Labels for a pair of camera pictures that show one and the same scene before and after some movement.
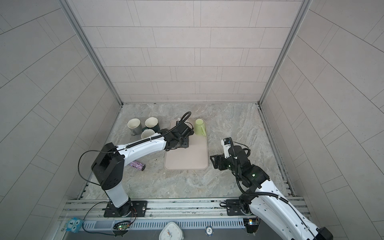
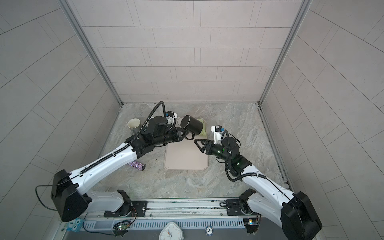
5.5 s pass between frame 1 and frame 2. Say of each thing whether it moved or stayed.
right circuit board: stayed
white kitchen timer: stayed
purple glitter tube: stayed
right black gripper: moved
